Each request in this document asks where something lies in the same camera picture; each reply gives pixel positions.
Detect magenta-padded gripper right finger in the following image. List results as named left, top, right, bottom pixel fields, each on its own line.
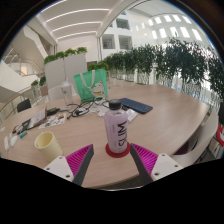
left=129, top=143, right=185, bottom=186

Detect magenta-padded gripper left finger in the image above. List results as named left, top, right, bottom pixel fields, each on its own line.
left=43, top=143, right=95, bottom=187

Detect pale purple drink bottle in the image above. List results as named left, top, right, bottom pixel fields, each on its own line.
left=103, top=99, right=130, bottom=155

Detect clear plastic water bottle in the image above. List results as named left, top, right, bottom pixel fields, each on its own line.
left=60, top=78, right=74, bottom=106

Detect cream ceramic mug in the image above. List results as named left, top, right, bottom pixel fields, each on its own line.
left=34, top=131, right=64, bottom=163

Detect colourful sticker sheet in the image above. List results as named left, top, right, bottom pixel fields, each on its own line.
left=38, top=113, right=67, bottom=130

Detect open notebook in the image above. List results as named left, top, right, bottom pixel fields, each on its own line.
left=26, top=107, right=48, bottom=130

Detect red and black chair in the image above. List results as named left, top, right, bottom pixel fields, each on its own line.
left=216, top=123, right=224, bottom=148

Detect potted plants in planter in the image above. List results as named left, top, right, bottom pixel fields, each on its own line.
left=30, top=75, right=49, bottom=98

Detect green tote bag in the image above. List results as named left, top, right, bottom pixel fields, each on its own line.
left=73, top=68, right=109, bottom=103

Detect white cabinet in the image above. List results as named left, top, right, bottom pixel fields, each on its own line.
left=44, top=52, right=88, bottom=90

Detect row of green plants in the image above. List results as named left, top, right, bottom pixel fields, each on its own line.
left=87, top=37, right=224, bottom=101

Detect green plants atop cabinet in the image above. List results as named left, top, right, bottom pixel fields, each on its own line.
left=43, top=46, right=88, bottom=65

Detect ceiling light strips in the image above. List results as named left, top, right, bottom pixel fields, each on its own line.
left=39, top=0, right=111, bottom=41

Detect tangled black cables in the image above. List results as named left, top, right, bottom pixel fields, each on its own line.
left=66, top=99, right=109, bottom=119

